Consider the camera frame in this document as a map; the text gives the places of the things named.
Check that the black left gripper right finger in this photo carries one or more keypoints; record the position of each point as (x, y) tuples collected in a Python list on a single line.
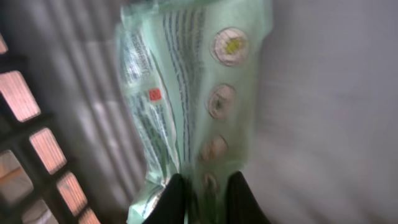
[(241, 205)]

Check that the light green wipes packet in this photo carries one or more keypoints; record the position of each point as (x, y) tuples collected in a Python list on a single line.
[(188, 73)]

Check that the grey plastic mesh basket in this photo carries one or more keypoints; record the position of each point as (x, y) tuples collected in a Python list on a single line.
[(325, 145)]

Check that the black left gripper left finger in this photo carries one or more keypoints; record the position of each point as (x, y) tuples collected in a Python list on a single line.
[(170, 209)]

